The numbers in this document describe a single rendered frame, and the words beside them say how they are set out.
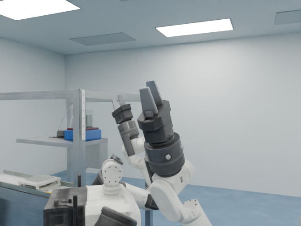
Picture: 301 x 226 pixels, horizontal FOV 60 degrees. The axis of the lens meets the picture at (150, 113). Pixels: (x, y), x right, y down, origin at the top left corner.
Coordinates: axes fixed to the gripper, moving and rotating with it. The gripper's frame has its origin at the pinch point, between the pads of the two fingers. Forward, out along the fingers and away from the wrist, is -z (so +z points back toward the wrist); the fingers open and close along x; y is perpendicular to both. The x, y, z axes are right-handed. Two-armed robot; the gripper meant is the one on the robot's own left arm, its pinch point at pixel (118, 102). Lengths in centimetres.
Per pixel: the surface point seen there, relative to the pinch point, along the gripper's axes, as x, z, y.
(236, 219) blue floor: -143, 149, -243
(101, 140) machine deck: -77, 3, -33
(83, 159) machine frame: -68, 14, -9
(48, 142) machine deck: -89, -7, 2
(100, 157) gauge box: -82, 15, -30
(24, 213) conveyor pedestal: -154, 34, 13
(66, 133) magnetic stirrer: -87, -11, -12
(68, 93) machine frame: -58, -31, -8
